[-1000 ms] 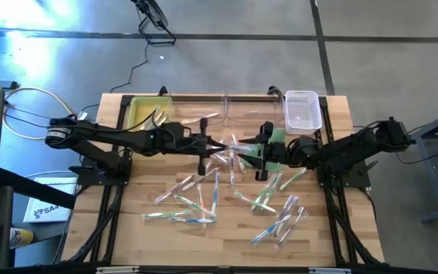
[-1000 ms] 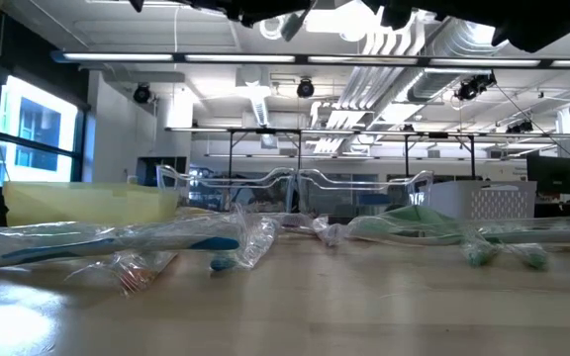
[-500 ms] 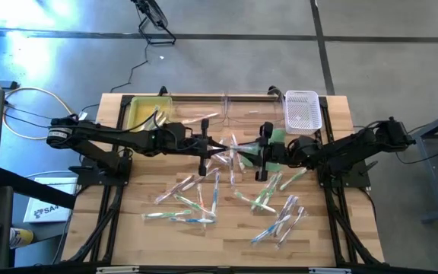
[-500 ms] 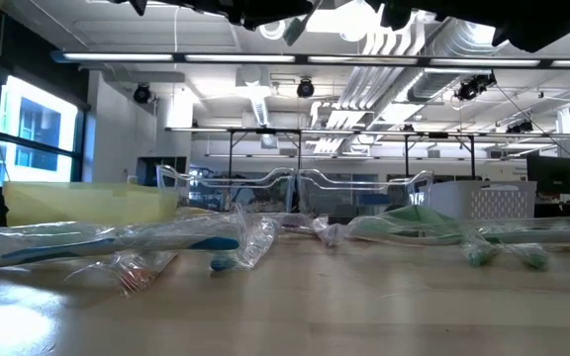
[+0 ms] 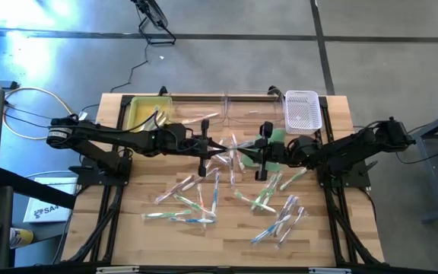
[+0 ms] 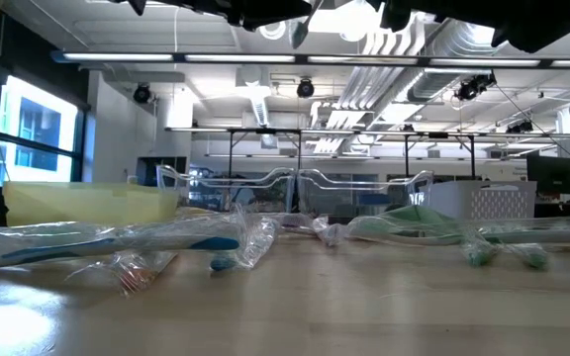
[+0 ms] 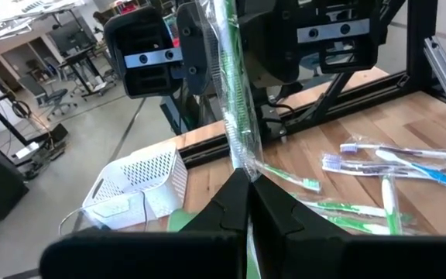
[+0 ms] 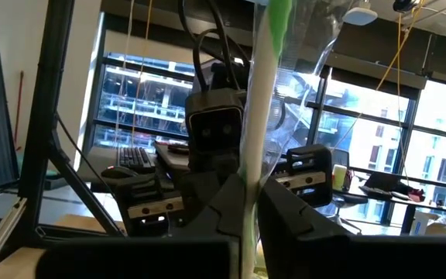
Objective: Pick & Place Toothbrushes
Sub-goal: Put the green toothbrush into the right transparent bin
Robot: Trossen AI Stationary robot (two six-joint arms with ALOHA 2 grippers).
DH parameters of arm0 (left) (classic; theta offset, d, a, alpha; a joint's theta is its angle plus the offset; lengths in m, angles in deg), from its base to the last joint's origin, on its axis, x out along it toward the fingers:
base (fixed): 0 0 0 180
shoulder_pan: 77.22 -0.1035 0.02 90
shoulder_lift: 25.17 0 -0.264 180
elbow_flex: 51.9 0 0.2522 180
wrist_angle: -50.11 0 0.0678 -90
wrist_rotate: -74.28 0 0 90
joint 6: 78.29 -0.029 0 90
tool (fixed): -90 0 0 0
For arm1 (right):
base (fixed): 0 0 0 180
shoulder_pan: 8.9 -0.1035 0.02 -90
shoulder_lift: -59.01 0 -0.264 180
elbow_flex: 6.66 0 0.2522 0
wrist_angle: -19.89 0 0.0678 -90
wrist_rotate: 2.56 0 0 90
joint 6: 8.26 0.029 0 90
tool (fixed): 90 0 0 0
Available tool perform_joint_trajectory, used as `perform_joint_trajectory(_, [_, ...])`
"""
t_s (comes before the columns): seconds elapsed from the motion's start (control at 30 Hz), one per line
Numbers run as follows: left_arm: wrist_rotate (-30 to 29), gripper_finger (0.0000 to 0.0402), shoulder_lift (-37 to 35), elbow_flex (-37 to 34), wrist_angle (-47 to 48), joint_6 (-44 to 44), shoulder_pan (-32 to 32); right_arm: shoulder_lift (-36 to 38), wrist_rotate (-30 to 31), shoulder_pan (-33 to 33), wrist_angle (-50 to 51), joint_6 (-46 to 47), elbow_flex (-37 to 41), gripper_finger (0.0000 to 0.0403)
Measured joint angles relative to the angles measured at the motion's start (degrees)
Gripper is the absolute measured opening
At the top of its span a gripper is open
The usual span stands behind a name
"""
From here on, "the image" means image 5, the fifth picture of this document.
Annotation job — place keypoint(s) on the black floor fan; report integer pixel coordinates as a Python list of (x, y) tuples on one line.
[(154, 15)]

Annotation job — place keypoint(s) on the blue toothbrush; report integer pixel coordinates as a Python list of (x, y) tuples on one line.
[(156, 111), (164, 122), (270, 229), (192, 220), (215, 192), (160, 117)]

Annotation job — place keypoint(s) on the yellow plastic bin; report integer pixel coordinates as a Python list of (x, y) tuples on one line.
[(137, 114)]

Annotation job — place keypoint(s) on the orange toothbrush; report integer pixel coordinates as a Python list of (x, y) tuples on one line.
[(173, 189), (200, 118), (235, 146), (201, 201)]

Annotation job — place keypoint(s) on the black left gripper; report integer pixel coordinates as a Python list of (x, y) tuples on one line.
[(204, 152)]

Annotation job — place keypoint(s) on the white perforated basket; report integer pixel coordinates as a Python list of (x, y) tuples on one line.
[(302, 112)]

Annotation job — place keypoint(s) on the clear plastic bin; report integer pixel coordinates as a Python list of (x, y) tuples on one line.
[(249, 120), (188, 108)]

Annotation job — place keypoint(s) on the green cloth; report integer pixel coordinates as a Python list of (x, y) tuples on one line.
[(278, 135)]

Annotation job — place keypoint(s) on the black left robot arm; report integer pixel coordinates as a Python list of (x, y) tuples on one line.
[(108, 137)]

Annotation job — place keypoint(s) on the black side table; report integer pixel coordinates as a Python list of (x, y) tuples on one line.
[(32, 188)]

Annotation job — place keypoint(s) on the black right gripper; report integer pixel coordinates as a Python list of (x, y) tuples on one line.
[(276, 152)]

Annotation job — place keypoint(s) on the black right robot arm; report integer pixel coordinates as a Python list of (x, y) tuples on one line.
[(356, 146)]

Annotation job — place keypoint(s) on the grey metal table frame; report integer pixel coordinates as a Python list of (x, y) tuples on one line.
[(432, 179)]

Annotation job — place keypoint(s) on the black table clamp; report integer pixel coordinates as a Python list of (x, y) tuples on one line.
[(274, 91), (162, 90)]

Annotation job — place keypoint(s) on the white label strip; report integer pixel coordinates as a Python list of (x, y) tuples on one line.
[(118, 270), (329, 271)]

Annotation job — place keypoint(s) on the white printed box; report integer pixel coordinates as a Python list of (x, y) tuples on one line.
[(48, 205)]

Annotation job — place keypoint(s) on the yellow white can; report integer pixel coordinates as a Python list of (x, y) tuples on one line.
[(21, 237)]

